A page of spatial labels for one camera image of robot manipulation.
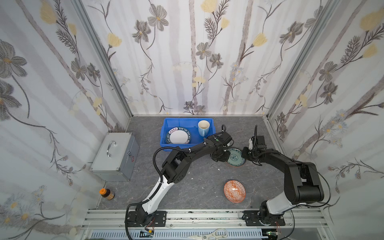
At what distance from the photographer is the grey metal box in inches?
30.7

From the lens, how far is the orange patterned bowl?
0.80m

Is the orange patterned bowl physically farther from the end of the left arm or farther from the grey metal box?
the grey metal box

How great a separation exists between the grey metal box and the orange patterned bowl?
57cm
